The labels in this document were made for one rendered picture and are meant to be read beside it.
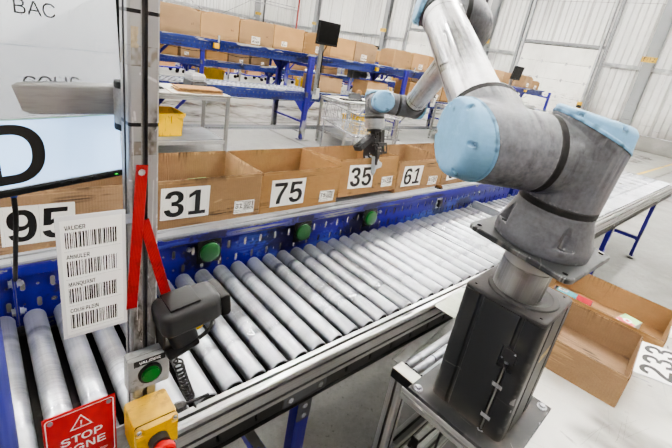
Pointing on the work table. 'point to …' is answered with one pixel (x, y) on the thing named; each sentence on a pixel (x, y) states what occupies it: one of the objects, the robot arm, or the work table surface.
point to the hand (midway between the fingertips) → (370, 172)
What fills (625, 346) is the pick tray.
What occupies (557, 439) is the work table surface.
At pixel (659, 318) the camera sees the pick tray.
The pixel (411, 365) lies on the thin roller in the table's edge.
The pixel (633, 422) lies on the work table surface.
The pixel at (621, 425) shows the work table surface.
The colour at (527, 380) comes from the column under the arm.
